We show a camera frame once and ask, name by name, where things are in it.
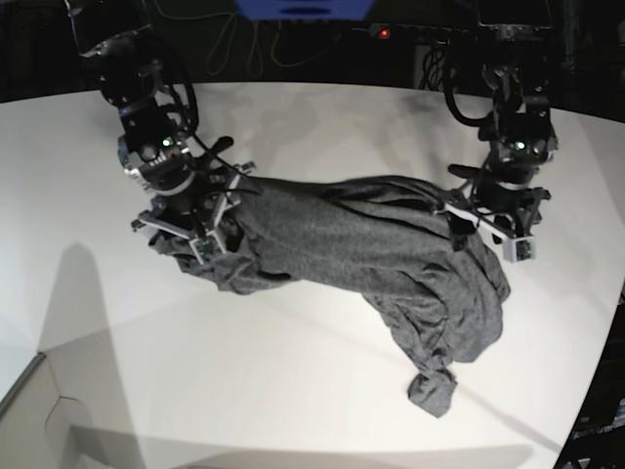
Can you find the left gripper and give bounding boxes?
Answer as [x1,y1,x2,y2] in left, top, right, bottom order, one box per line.
[443,139,557,263]

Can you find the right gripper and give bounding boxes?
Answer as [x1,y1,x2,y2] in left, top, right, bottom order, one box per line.
[118,137,256,264]

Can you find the grey t-shirt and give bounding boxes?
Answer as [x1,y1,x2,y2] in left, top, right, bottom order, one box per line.
[149,176,511,417]

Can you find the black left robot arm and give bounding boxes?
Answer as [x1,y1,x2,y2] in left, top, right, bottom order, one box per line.
[442,1,558,263]

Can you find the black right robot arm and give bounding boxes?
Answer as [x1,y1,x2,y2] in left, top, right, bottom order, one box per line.
[65,1,254,265]

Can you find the blue box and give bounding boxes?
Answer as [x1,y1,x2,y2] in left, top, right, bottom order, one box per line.
[235,0,374,21]

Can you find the black power strip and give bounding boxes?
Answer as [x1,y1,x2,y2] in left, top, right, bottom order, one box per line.
[367,23,471,43]

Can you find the grey cables behind table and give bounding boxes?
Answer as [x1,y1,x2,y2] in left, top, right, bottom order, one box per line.
[204,9,343,77]

